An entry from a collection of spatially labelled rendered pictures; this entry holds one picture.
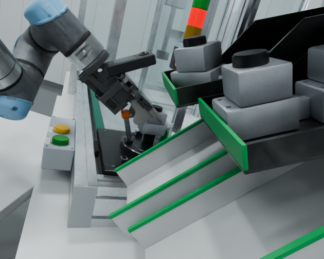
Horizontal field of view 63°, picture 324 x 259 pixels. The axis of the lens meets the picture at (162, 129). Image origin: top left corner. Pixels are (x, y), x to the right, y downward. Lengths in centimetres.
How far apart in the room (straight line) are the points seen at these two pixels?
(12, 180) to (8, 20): 466
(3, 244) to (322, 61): 173
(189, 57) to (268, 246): 23
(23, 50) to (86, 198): 33
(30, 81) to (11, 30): 467
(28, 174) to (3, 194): 9
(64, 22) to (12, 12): 466
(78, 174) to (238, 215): 34
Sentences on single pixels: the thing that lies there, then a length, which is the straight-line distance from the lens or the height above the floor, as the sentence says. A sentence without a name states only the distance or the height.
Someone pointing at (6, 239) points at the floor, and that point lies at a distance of 183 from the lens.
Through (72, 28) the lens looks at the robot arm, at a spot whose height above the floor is 123.
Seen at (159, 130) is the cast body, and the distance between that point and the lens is 68.
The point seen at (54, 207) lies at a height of 86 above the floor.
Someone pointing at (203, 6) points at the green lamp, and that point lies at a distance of 86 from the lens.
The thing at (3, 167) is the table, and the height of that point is 86.
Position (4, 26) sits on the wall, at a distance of 533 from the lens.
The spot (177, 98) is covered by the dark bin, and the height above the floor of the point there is 120.
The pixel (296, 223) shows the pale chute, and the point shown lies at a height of 112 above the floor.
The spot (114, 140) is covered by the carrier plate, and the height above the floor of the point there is 97.
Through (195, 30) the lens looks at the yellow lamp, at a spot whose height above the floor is 130.
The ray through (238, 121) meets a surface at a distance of 23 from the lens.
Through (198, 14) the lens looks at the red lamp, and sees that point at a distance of 85.
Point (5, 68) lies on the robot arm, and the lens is 55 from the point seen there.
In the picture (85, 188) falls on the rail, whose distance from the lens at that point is 55.
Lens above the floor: 126
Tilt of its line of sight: 19 degrees down
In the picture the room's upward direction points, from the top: 15 degrees clockwise
